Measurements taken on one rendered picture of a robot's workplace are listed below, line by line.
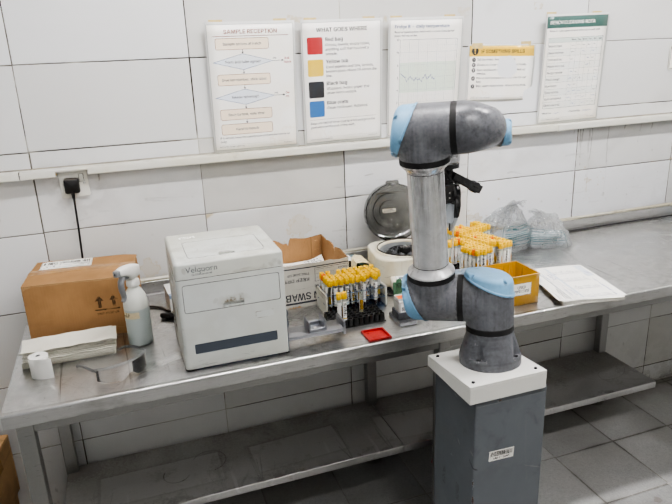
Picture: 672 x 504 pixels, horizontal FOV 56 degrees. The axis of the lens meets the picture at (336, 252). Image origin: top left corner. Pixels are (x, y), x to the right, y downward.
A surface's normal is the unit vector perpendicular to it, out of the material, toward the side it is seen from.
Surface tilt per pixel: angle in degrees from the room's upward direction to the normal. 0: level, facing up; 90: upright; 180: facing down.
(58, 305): 88
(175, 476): 0
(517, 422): 90
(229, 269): 89
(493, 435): 90
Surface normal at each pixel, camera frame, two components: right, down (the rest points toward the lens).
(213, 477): -0.04, -0.95
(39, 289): 0.23, 0.28
